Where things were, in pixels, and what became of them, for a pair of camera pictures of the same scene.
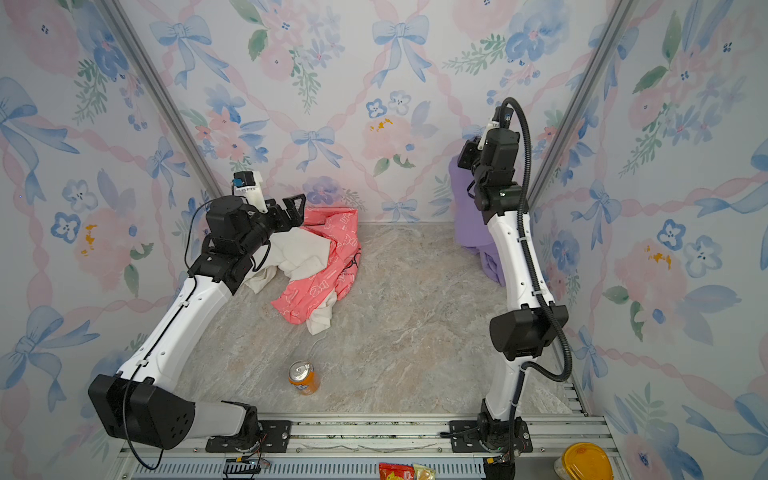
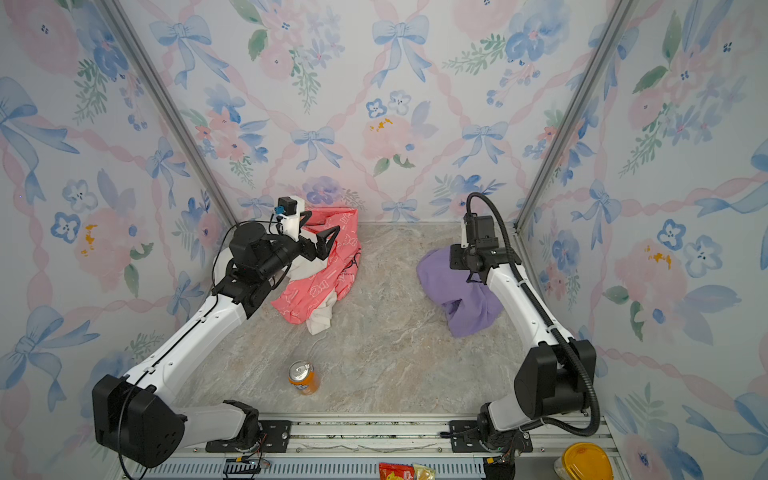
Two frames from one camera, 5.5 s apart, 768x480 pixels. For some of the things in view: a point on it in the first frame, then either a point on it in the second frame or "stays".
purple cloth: x=469 y=230 -> x=470 y=306
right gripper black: x=472 y=155 -> x=459 y=257
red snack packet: x=393 y=471 stays
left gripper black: x=282 y=213 -> x=310 y=241
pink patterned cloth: x=306 y=297 stays
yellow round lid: x=583 y=461 stays
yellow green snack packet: x=422 y=472 stays
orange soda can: x=303 y=376 stays
